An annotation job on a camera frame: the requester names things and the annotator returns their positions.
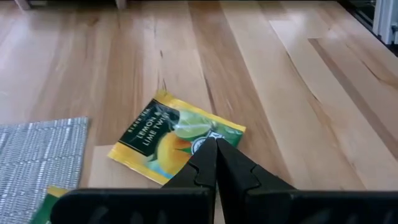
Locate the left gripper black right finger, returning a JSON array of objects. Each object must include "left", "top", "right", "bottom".
[{"left": 217, "top": 139, "right": 295, "bottom": 224}]

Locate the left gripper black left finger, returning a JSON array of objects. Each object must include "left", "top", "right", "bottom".
[{"left": 161, "top": 138, "right": 218, "bottom": 224}]

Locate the yellow lemon lime tea packet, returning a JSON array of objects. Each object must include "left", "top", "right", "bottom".
[
  {"left": 29, "top": 185, "right": 71, "bottom": 224},
  {"left": 108, "top": 90, "right": 247, "bottom": 186}
]

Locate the grey woven placemat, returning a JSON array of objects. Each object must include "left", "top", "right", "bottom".
[{"left": 0, "top": 116, "right": 90, "bottom": 224}]

